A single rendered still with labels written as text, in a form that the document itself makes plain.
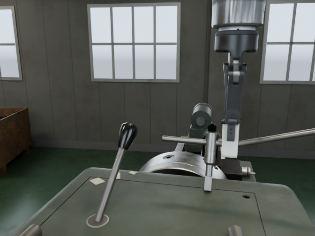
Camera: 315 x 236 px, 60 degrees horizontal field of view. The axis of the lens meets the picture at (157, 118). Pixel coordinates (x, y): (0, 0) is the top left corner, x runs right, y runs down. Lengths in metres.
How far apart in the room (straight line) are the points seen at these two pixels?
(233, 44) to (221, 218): 0.29
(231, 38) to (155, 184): 0.32
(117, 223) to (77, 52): 4.01
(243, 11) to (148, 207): 0.37
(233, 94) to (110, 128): 3.96
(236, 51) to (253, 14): 0.06
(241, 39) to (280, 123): 3.88
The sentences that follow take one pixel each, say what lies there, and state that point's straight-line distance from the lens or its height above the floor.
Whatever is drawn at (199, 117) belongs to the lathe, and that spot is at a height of 1.11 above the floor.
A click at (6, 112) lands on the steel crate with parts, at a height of 0.64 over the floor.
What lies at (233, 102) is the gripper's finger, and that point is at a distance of 0.49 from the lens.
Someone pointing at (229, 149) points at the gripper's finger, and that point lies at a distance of 0.55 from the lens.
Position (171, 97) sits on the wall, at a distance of 4.10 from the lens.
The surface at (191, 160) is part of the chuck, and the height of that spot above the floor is 1.23.
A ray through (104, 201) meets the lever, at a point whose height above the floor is 1.29.
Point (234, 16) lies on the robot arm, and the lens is 0.49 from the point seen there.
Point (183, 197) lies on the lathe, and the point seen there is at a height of 1.26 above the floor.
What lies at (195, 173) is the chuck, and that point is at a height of 1.23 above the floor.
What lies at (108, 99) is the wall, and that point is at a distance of 4.29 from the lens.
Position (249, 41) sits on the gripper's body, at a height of 1.54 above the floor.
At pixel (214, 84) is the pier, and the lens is 3.90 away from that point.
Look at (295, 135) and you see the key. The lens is 0.57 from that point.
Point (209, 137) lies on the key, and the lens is 0.55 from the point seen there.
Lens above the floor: 1.52
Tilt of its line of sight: 13 degrees down
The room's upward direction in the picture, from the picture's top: straight up
